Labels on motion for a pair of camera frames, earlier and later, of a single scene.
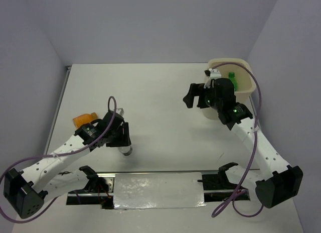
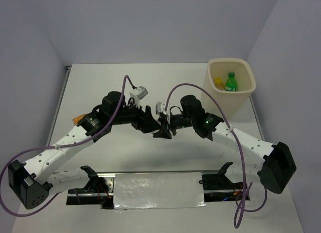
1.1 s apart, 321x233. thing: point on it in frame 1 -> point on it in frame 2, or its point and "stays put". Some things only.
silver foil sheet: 159,190 stays put
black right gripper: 195,89 -> 165,134
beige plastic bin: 244,76 stays put
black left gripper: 124,139 -> 144,121
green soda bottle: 231,77 stays put
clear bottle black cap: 127,150 -> 164,123
